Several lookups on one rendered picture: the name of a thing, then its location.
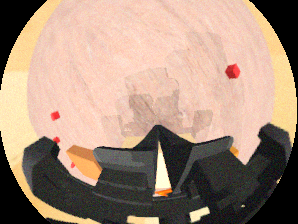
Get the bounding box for yellow flat bar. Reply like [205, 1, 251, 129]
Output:
[230, 145, 238, 157]

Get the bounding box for small red cube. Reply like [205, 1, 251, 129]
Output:
[52, 112, 60, 120]
[55, 136, 61, 143]
[225, 64, 239, 79]

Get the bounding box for orange square block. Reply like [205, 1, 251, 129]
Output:
[65, 144, 102, 180]

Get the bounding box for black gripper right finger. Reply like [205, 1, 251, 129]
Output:
[158, 124, 234, 193]

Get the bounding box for pale yellow block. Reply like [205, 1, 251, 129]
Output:
[121, 133, 197, 189]

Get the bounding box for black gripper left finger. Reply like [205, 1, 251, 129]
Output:
[93, 124, 160, 196]

